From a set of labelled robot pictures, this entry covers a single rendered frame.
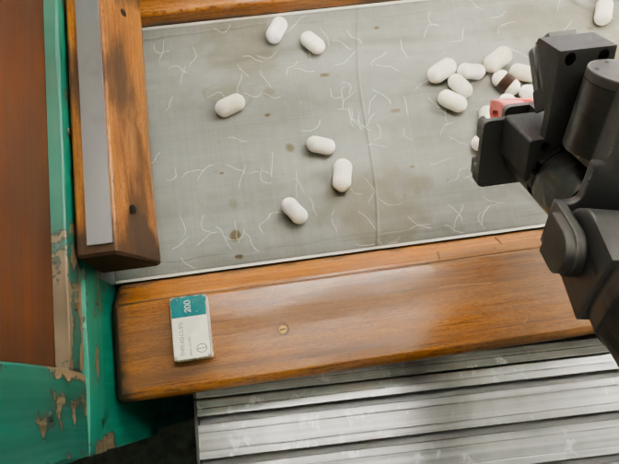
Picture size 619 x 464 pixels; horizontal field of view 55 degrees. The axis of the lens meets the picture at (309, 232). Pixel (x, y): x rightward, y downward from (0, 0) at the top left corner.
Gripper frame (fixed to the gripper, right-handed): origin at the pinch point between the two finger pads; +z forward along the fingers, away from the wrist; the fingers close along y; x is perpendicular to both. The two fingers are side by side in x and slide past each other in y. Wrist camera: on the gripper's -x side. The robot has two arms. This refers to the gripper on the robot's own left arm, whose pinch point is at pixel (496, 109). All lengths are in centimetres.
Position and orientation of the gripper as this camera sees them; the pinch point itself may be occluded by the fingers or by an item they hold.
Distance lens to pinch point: 63.9
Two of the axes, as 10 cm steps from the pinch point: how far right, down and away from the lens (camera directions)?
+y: -9.9, 1.3, -0.7
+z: -1.3, -5.6, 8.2
